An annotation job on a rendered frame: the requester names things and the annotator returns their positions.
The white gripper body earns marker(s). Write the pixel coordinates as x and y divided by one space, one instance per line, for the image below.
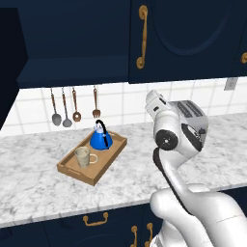
153 98

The navy arched cabinet door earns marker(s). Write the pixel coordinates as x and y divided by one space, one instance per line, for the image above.
189 38

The white wall outlet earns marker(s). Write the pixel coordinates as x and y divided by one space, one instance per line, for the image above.
231 84

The navy wall cabinet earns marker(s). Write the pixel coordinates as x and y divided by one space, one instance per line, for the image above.
74 41

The wooden hanging spoon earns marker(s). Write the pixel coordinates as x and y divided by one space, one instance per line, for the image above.
76 116

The wooden tray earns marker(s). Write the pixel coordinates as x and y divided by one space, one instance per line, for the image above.
96 167

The navy drawer front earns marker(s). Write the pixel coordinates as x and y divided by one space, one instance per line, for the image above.
64 228

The beige mug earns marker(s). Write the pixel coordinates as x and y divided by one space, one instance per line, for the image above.
82 157

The navy open cabinet door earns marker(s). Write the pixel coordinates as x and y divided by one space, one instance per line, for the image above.
11 64

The grey hanging spoon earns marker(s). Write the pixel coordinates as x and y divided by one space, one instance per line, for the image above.
56 119

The silver toaster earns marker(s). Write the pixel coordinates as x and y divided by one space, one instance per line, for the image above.
193 111

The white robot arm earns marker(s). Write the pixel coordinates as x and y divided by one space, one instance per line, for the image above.
205 212

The navy base cabinet door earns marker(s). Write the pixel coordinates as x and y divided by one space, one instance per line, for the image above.
112 239
154 230

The navy narrow cabinet door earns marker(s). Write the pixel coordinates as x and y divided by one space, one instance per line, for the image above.
241 29

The blue kettle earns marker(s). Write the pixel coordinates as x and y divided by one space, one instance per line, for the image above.
100 140

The wooden hanging fork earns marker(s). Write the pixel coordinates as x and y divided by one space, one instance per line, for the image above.
96 113

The grey hanging ladle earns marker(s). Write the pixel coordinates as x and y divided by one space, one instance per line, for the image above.
67 122

